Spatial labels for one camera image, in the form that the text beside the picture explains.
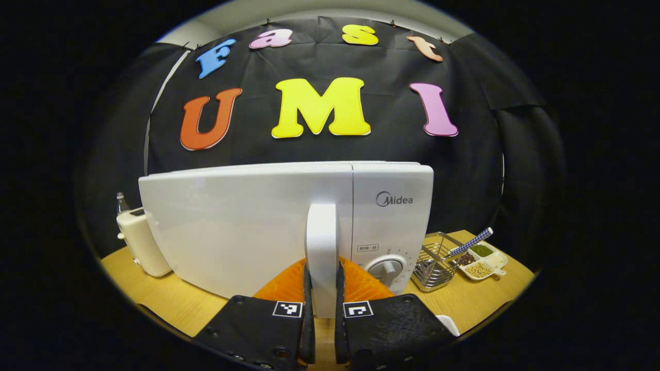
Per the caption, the spoon with blue checked handle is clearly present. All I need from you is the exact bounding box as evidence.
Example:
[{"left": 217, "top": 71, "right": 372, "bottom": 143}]
[{"left": 445, "top": 227, "right": 494, "bottom": 259}]

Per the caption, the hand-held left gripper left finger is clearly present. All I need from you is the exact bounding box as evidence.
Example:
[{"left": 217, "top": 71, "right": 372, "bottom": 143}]
[{"left": 193, "top": 258, "right": 316, "bottom": 371}]

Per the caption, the metal wire basket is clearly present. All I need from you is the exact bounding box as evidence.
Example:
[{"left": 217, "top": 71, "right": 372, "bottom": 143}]
[{"left": 411, "top": 232, "right": 466, "bottom": 293}]

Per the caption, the black backdrop cloth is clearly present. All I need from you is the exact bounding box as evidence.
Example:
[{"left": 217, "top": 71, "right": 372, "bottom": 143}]
[{"left": 75, "top": 15, "right": 566, "bottom": 258}]

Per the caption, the white food plate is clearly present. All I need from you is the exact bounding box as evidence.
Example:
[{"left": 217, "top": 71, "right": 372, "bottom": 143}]
[{"left": 436, "top": 314, "right": 461, "bottom": 337}]

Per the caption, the white divided dish of beans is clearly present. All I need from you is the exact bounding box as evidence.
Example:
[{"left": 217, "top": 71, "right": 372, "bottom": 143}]
[{"left": 456, "top": 241, "right": 509, "bottom": 282}]

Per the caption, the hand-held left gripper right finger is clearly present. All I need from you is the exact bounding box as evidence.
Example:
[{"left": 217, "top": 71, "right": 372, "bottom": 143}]
[{"left": 334, "top": 258, "right": 460, "bottom": 371}]

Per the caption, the white toaster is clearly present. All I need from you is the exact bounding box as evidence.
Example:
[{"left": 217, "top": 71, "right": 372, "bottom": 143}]
[{"left": 116, "top": 207, "right": 174, "bottom": 278}]

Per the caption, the white microwave oven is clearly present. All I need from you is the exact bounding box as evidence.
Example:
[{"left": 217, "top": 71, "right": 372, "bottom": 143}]
[{"left": 138, "top": 161, "right": 435, "bottom": 319}]

